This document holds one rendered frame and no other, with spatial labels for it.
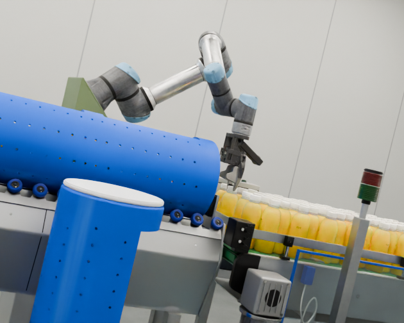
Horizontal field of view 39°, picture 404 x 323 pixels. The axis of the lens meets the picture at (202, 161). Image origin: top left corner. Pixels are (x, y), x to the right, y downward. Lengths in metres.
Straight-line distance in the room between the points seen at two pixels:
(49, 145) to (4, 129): 0.13
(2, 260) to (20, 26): 3.09
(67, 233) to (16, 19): 3.38
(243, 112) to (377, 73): 4.24
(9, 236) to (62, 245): 0.34
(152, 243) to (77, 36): 3.13
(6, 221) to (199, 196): 0.61
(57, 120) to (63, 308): 0.59
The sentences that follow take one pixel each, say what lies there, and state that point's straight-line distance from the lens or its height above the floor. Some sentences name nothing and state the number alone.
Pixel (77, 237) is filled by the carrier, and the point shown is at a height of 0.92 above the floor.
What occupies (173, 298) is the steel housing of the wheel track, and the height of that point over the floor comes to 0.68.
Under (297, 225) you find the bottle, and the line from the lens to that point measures 2.04.
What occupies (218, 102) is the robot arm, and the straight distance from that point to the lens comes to 2.20.
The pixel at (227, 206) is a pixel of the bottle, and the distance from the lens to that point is 2.16.
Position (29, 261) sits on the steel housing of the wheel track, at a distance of 1.86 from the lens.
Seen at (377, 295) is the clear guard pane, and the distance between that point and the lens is 2.16.
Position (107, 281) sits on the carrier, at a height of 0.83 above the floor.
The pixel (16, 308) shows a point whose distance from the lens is 2.40.
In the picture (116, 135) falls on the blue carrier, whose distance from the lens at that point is 1.82.
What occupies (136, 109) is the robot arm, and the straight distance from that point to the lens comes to 2.49.
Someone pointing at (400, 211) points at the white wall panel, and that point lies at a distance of 6.74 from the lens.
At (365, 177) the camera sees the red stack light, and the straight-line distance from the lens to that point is 1.90.
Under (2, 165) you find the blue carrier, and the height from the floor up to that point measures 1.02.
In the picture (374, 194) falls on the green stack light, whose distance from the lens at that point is 1.90.
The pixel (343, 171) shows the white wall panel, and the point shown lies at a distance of 6.11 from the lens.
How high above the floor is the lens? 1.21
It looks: 2 degrees down
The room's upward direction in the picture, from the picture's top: 13 degrees clockwise
